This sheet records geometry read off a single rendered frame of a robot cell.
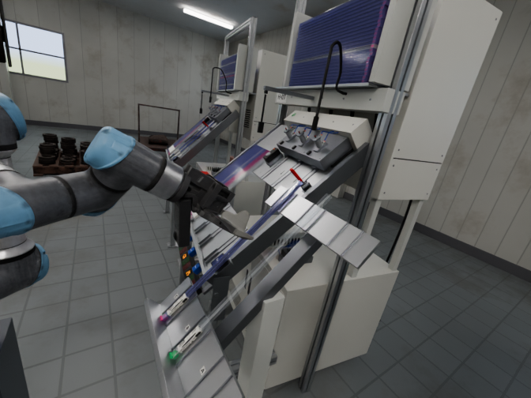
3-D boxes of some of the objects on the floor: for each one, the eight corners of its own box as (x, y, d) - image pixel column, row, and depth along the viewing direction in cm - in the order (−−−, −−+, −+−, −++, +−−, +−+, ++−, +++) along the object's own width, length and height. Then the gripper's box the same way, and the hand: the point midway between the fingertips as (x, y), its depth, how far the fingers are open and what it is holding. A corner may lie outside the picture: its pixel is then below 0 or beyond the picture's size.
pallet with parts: (28, 176, 320) (23, 143, 306) (41, 155, 408) (37, 129, 394) (102, 176, 365) (100, 147, 351) (99, 158, 453) (98, 134, 439)
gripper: (205, 178, 43) (274, 220, 56) (176, 152, 58) (236, 190, 71) (177, 219, 43) (253, 252, 56) (156, 182, 58) (220, 215, 71)
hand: (238, 227), depth 64 cm, fingers open, 14 cm apart
